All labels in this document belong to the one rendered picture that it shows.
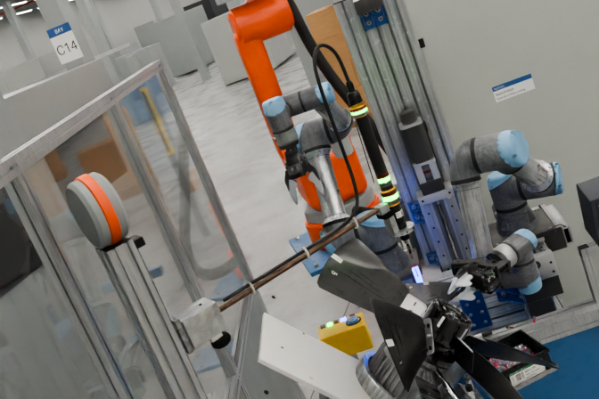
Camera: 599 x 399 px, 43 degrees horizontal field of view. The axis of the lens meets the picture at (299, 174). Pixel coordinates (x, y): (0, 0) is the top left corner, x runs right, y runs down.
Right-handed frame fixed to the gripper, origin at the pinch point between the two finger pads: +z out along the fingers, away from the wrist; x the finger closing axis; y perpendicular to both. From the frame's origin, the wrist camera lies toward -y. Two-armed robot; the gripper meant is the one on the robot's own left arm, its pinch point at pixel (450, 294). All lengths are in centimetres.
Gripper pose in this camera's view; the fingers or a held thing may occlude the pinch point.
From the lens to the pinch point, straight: 227.6
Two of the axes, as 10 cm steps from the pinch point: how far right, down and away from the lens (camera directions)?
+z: -7.4, 4.4, -5.1
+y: 6.0, 1.0, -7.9
